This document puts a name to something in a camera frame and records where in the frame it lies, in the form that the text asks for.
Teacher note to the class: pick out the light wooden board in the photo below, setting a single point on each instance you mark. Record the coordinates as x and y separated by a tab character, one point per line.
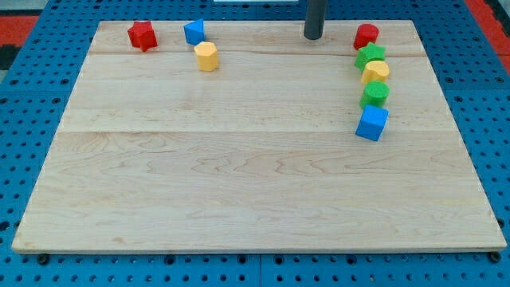
154	156

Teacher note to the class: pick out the yellow hexagon block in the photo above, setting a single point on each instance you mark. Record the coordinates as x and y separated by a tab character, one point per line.
207	56

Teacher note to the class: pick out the blue cube block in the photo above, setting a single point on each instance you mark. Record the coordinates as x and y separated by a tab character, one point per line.
372	122

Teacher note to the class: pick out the blue triangle block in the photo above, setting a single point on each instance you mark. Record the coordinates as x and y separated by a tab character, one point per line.
194	32

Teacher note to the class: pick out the green cylinder block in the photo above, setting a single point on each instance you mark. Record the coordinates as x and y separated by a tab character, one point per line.
375	93

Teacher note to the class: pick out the yellow heart block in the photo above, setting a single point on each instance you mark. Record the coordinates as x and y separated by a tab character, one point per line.
375	71

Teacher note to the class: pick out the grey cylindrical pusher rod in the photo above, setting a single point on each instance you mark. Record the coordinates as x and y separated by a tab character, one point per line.
314	19

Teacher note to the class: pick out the green star block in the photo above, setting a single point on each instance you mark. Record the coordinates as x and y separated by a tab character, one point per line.
370	52

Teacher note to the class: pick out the red cylinder block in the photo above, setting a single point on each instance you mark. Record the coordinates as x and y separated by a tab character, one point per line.
365	33

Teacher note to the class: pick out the red star block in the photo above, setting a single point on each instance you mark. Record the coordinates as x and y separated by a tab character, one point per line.
142	36

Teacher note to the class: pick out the blue perforated base panel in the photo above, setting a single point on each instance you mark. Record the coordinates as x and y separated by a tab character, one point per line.
38	83

